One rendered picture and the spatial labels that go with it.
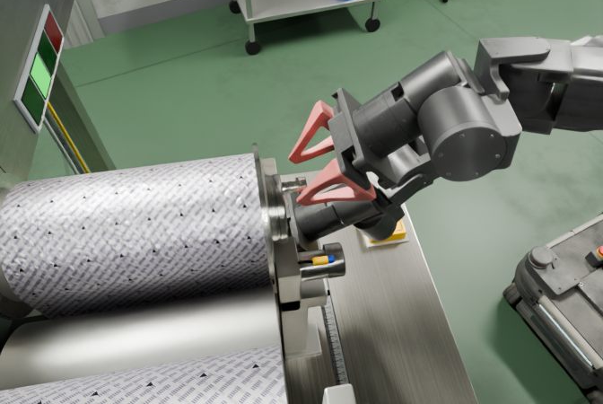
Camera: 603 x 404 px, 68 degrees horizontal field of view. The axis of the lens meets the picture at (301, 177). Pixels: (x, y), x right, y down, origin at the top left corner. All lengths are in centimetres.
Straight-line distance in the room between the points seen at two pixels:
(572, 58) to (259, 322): 37
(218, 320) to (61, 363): 14
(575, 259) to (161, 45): 240
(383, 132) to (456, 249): 158
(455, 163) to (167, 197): 26
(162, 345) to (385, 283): 49
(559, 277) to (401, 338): 101
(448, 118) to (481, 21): 288
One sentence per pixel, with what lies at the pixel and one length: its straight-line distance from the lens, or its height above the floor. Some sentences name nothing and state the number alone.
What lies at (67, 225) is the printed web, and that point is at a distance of 46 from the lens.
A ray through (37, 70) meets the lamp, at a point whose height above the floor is 120.
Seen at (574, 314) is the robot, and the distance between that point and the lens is 175.
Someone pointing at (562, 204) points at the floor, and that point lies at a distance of 232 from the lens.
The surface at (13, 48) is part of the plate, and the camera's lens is 80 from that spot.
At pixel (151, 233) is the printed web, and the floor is 130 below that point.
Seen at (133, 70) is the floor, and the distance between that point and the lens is 281.
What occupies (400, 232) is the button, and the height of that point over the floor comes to 92.
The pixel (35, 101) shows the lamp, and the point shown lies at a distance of 81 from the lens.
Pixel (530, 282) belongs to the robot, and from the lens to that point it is 174.
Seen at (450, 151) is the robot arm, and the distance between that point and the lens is 37.
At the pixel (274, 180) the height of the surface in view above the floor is 129.
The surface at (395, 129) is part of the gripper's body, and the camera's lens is 43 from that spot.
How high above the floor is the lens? 166
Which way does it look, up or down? 52 degrees down
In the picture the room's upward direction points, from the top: straight up
